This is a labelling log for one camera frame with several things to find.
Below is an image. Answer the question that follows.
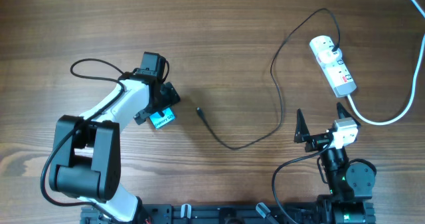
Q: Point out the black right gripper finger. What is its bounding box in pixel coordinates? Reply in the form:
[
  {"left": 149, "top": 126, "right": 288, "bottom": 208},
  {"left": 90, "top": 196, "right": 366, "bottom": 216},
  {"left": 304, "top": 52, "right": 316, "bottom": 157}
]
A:
[
  {"left": 295, "top": 108, "right": 310, "bottom": 136},
  {"left": 336, "top": 102, "right": 361, "bottom": 128}
]

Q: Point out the teal Galaxy smartphone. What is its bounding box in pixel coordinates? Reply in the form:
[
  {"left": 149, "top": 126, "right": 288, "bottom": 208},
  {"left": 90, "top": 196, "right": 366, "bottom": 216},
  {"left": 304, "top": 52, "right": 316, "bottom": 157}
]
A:
[{"left": 149, "top": 108, "right": 175, "bottom": 130}]

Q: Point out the black USB charging cable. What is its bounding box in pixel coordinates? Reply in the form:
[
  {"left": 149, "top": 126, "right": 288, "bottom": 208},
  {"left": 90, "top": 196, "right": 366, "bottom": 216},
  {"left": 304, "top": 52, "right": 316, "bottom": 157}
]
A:
[{"left": 196, "top": 7, "right": 342, "bottom": 151}]

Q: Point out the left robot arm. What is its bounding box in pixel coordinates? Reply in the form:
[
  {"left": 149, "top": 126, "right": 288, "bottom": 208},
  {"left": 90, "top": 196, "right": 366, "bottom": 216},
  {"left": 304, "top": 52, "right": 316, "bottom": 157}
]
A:
[{"left": 40, "top": 52, "right": 181, "bottom": 223}]

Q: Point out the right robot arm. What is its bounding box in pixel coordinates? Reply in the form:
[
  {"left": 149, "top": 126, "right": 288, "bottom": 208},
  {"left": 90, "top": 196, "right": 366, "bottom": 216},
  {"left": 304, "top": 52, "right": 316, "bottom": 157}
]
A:
[{"left": 294, "top": 103, "right": 377, "bottom": 224}]

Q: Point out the white USB charger plug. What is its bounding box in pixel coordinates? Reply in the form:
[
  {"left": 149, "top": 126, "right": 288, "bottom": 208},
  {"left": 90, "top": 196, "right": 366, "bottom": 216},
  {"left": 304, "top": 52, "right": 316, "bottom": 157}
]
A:
[{"left": 316, "top": 48, "right": 342, "bottom": 66}]

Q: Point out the white power strip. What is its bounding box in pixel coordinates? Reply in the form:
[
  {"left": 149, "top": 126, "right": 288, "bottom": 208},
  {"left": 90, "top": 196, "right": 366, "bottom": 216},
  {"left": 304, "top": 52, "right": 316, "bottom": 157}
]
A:
[{"left": 309, "top": 35, "right": 357, "bottom": 98}]

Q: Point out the black right camera cable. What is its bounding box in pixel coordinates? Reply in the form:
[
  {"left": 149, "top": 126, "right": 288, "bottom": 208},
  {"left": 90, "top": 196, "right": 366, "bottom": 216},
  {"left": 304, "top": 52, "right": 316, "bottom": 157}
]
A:
[{"left": 271, "top": 140, "right": 333, "bottom": 224}]

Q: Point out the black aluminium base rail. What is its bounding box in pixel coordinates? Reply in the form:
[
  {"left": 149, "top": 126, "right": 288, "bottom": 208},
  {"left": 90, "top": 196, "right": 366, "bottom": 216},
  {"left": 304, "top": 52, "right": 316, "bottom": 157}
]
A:
[{"left": 80, "top": 202, "right": 376, "bottom": 224}]

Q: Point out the white power strip cord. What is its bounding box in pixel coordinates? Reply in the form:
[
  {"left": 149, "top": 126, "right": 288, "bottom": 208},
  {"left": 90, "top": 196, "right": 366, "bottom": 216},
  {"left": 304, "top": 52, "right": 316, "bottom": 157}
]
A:
[{"left": 347, "top": 0, "right": 425, "bottom": 126}]

